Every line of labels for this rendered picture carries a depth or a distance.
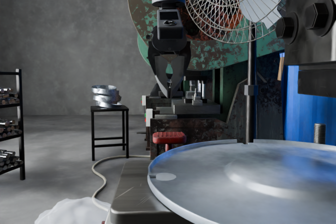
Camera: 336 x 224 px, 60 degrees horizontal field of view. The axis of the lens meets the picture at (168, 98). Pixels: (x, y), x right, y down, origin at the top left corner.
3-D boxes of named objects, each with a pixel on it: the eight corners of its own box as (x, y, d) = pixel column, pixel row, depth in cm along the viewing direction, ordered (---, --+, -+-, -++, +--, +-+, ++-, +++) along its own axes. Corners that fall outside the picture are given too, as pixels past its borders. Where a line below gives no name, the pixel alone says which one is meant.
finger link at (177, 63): (181, 96, 67) (181, 56, 67) (184, 98, 61) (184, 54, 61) (168, 96, 67) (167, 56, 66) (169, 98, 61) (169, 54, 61)
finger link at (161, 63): (168, 96, 67) (167, 56, 66) (169, 98, 61) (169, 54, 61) (154, 96, 67) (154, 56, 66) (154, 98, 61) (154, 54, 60)
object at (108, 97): (91, 161, 306) (90, 85, 301) (91, 150, 350) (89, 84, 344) (129, 158, 317) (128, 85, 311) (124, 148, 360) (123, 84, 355)
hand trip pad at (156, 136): (152, 173, 60) (152, 136, 59) (152, 164, 66) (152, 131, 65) (187, 172, 60) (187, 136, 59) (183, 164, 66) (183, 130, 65)
